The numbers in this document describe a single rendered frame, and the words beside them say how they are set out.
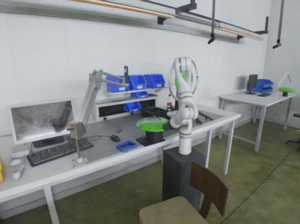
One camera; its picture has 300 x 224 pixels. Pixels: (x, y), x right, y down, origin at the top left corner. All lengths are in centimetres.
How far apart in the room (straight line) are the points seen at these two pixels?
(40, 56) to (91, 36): 56
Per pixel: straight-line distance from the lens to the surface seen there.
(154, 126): 132
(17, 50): 198
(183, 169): 135
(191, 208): 131
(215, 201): 123
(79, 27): 209
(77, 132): 114
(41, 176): 121
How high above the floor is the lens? 153
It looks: 15 degrees down
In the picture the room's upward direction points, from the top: straight up
